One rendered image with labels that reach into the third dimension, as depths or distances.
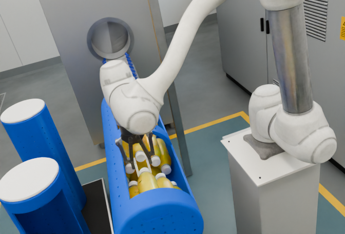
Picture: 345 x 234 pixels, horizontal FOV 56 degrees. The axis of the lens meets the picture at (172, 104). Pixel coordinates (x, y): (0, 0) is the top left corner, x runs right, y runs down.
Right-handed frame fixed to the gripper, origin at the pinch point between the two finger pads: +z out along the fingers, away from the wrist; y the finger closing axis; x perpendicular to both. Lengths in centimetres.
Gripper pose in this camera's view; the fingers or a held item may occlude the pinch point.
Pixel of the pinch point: (142, 166)
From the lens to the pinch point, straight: 122.0
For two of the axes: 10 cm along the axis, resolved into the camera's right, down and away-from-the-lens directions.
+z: 1.8, 8.5, 5.0
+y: -9.6, 2.7, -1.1
